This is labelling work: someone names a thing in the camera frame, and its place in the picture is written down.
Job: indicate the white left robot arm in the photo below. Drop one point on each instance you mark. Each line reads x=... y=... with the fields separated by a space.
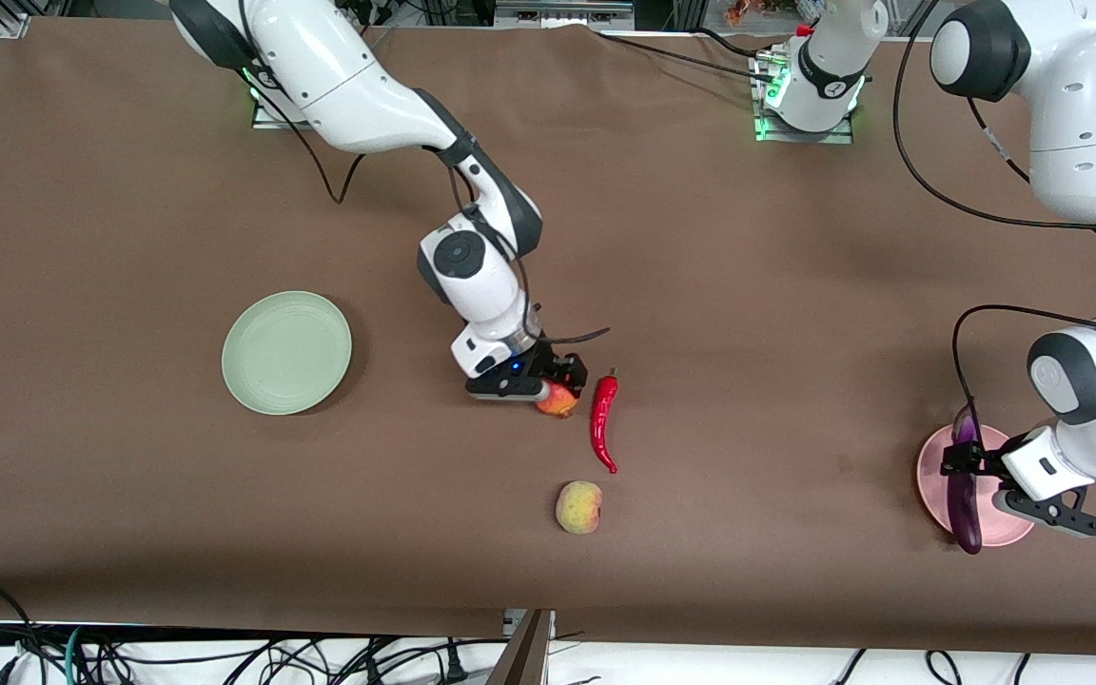
x=1090 y=114

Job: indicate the pale green round plate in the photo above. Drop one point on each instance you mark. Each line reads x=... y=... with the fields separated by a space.
x=286 y=352

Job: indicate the brown paper table cover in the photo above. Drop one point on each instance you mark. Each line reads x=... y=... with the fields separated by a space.
x=700 y=285

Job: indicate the grey metal beam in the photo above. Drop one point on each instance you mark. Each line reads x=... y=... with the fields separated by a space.
x=524 y=656

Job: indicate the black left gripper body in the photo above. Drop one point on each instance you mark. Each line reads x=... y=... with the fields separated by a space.
x=982 y=461

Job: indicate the grey background device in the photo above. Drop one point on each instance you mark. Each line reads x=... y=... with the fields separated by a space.
x=562 y=14

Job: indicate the yellow-pink peach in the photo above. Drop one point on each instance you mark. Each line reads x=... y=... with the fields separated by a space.
x=578 y=507

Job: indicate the long purple eggplant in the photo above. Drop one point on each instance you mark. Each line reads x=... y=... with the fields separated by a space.
x=968 y=518

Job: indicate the red chili pepper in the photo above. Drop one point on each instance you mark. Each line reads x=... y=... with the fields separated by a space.
x=602 y=419

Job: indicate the colourful background items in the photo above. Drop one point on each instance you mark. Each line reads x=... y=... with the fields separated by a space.
x=757 y=9

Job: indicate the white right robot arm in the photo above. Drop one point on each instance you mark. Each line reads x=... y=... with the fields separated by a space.
x=339 y=86

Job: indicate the red pomegranate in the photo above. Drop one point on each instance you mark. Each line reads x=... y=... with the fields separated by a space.
x=557 y=404

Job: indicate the pink round plate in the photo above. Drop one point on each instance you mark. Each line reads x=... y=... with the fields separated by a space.
x=933 y=485

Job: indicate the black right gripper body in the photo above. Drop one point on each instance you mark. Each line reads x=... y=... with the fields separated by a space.
x=548 y=359

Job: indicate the aluminium frame profile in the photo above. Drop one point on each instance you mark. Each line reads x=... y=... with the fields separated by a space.
x=13 y=26

